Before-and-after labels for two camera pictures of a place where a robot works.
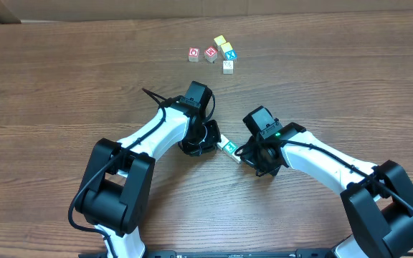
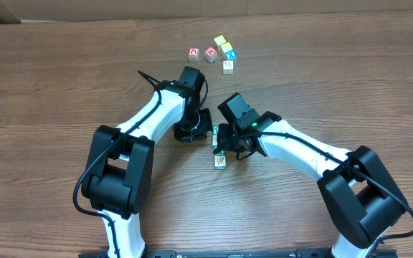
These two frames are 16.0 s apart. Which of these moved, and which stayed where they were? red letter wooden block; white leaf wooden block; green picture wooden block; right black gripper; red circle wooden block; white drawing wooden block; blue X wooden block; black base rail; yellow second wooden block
Moved: green picture wooden block; white leaf wooden block; right black gripper
Stayed: red circle wooden block; black base rail; blue X wooden block; yellow second wooden block; white drawing wooden block; red letter wooden block
